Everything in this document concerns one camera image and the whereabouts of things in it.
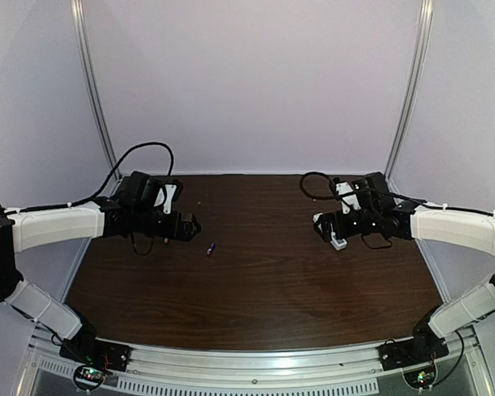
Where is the white remote control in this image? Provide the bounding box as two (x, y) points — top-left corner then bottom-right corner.
(329, 233), (347, 251)

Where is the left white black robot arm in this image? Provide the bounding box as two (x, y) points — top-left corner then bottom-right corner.
(0, 171), (201, 361)

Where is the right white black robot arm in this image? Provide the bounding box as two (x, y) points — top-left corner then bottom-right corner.
(313, 172), (495, 360)

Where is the purple AAA battery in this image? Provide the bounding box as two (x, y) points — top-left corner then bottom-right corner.
(206, 243), (215, 256)

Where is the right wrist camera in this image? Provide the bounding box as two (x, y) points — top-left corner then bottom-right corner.
(334, 179), (361, 215)

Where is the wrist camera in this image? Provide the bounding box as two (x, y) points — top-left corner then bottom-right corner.
(334, 179), (361, 215)
(154, 180), (184, 215)

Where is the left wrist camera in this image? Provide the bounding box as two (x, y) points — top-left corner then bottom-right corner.
(154, 180), (184, 215)

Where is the right black camera cable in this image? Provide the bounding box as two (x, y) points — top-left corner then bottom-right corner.
(299, 172), (343, 202)

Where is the black camera cable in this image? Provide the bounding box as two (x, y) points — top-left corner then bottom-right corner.
(82, 142), (177, 207)
(299, 172), (343, 202)

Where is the left black camera cable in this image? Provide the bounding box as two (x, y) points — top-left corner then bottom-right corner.
(82, 142), (177, 207)

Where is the front aluminium rail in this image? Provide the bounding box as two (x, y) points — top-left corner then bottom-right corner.
(24, 321), (490, 395)

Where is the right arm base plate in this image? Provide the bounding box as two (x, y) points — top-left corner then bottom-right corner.
(377, 337), (449, 371)

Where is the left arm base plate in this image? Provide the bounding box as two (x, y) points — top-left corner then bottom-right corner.
(59, 339), (131, 372)

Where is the left aluminium frame post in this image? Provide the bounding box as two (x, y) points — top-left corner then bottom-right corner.
(70, 0), (117, 167)

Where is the aluminium frame post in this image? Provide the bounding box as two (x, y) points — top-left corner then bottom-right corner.
(70, 0), (117, 167)
(384, 0), (434, 182)

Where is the right aluminium frame post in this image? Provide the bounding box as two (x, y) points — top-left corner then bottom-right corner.
(384, 0), (434, 182)

